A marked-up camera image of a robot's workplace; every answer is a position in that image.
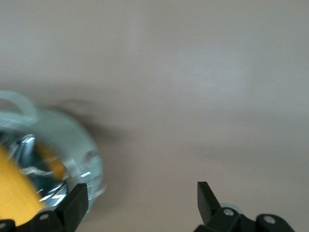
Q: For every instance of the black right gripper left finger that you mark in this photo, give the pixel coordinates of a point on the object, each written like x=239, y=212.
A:
x=65, y=212

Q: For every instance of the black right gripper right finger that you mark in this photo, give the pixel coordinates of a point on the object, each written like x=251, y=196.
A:
x=207, y=205

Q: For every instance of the yellow corn cob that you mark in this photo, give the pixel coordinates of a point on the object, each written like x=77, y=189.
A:
x=14, y=181

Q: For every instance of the stainless steel pot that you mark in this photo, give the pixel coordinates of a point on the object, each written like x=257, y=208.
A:
x=72, y=135

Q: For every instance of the brown table mat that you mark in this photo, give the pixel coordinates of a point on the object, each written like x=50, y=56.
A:
x=193, y=72

